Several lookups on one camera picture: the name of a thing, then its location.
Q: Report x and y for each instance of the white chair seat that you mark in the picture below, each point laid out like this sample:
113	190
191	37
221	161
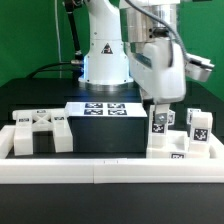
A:
176	145

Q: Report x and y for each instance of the white tagged cube far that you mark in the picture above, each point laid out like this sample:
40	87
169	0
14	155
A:
190	111

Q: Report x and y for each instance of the white chair back frame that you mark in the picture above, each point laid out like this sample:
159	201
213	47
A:
33	121

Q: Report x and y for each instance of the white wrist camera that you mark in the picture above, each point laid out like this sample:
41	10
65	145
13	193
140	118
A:
198	68

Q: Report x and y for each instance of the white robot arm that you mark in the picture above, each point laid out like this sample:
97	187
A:
136	42

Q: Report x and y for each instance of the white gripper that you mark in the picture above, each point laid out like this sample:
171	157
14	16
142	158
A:
159	70

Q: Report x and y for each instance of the white marker base plate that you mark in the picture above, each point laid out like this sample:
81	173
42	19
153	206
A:
104	109

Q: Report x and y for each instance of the white U-shaped fence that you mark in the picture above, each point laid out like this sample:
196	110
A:
101	171

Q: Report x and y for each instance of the white tagged cube nut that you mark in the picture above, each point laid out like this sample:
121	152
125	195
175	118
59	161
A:
171	117

